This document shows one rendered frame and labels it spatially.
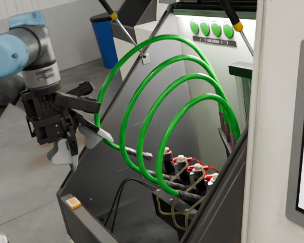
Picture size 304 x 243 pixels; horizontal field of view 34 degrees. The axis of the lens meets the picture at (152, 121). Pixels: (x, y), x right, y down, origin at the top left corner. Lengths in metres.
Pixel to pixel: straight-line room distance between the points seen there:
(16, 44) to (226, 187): 0.52
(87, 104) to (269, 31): 0.42
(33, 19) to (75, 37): 7.30
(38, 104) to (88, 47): 7.38
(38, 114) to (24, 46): 0.18
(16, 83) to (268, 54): 0.61
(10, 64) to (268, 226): 0.60
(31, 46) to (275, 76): 0.47
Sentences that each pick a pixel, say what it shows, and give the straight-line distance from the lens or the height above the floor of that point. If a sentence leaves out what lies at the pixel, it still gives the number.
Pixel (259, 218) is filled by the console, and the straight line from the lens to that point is 1.10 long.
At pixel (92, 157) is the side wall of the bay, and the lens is 1.66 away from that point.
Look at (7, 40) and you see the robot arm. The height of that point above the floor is 1.54.
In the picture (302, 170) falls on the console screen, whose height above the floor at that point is 1.22.
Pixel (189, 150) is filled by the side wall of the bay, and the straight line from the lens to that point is 1.83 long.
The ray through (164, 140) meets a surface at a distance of 1.10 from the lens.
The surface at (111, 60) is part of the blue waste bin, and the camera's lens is 7.55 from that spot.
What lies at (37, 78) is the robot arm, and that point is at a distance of 1.06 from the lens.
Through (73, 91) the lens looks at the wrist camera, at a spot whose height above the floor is 1.35.
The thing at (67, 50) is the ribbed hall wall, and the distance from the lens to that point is 8.30.
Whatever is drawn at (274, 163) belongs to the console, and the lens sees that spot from 1.03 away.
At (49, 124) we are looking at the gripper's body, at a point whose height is 1.34.
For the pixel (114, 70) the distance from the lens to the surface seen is 1.29.
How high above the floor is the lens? 1.66
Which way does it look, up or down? 19 degrees down
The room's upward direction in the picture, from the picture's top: 12 degrees counter-clockwise
